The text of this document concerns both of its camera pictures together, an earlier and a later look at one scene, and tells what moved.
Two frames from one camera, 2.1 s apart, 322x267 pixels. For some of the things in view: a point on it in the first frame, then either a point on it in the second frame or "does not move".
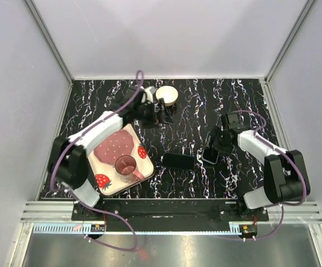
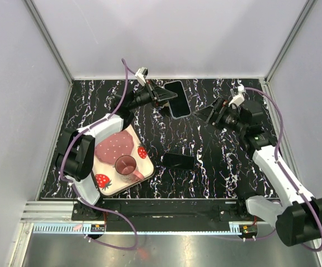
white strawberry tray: x=105 y=176 does not move
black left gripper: x=153 y=119 → x=157 y=94
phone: x=210 y=156 → x=179 y=107
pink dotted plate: x=120 y=143 does not move
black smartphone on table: x=178 y=161 does not move
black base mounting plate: x=171 y=211 does not move
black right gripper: x=223 y=151 → x=220 y=107
